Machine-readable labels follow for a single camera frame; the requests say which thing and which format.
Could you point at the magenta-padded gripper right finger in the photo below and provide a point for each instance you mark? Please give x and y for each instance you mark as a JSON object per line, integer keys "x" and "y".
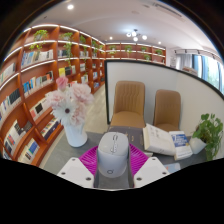
{"x": 150, "y": 170}

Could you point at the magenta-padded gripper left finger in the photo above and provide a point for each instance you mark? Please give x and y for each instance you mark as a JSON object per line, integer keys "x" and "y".
{"x": 76, "y": 171}

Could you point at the light grey computer mouse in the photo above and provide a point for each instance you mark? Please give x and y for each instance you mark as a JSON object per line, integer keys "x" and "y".
{"x": 112, "y": 155}

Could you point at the thick white book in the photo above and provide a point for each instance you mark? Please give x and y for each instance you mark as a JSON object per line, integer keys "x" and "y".
{"x": 158, "y": 140}

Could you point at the thick dark hardcover book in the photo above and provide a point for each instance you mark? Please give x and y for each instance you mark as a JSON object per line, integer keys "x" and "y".
{"x": 135, "y": 134}

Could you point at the blue and white book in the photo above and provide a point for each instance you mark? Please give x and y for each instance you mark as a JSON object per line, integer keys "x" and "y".
{"x": 181, "y": 143}

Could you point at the tan padded chair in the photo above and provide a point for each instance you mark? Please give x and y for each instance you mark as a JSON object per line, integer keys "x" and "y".
{"x": 128, "y": 103}
{"x": 167, "y": 110}

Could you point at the pink and white flowers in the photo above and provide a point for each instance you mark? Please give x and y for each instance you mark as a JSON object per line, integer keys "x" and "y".
{"x": 71, "y": 103}

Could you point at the green plant in white pot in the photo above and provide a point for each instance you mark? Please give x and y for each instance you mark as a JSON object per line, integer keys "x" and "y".
{"x": 208, "y": 133}

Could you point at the white partition with black edge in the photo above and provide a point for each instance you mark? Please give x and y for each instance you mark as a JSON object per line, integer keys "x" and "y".
{"x": 196, "y": 96}

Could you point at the orange wooden bookshelf unit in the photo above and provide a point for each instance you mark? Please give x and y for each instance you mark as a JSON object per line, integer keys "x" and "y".
{"x": 33, "y": 93}

